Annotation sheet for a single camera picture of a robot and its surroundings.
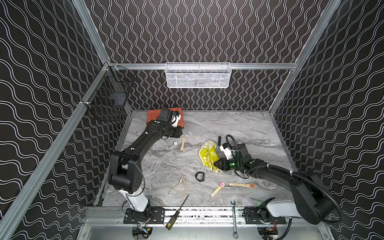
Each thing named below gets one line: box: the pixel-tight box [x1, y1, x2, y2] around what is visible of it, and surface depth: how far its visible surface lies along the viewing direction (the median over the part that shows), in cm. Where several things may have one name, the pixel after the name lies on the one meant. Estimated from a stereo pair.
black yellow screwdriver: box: [165, 194, 189, 231], surface depth 73 cm
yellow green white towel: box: [198, 140, 221, 174], surface depth 95 cm
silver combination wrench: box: [230, 200, 239, 239], surface depth 76 cm
